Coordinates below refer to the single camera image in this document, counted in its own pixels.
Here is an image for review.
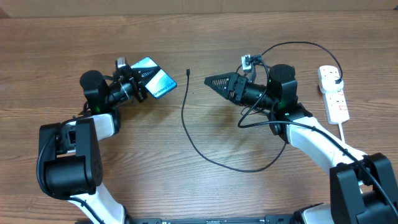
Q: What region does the Samsung Galaxy smartphone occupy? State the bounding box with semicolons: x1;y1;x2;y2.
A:
131;57;177;98

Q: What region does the black USB charging cable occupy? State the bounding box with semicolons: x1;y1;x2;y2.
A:
181;41;344;174

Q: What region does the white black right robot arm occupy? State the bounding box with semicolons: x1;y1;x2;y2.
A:
204;64;397;224

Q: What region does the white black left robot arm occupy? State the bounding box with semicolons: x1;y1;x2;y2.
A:
36;64;170;223

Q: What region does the white charger plug adapter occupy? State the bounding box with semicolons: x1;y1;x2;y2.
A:
319;77;344;94

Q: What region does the white power strip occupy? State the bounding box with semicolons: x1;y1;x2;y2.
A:
317;65;351;126

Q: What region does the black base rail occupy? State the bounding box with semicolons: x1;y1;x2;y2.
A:
74;213;299;224

